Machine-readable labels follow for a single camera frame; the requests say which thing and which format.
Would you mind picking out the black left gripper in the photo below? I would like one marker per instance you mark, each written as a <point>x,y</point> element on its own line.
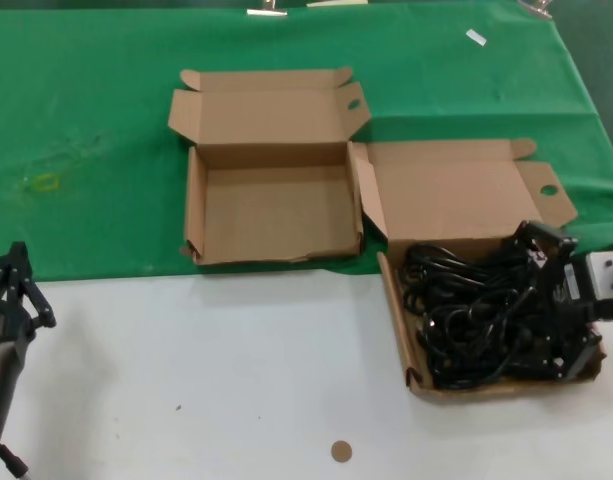
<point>3,322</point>

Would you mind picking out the green tablecloth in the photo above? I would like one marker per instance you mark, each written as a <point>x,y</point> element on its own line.
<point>86,100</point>

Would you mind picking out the round brown cardboard disc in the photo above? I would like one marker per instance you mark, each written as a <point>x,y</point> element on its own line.
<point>341,451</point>

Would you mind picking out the metal cloth clip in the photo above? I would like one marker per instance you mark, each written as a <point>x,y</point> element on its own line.
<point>536,9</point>
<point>266,11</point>

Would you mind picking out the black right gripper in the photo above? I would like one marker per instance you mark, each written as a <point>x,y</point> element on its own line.
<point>561,310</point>

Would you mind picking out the cardboard box with round hole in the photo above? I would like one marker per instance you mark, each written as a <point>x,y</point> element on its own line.
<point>436,190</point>

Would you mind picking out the white tape piece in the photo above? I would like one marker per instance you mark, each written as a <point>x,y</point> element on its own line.
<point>476,37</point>

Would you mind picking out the cardboard box with oval hole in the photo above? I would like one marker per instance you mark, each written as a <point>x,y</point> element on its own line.
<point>261,115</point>

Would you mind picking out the beige strip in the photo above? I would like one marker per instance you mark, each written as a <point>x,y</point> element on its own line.
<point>336,2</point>

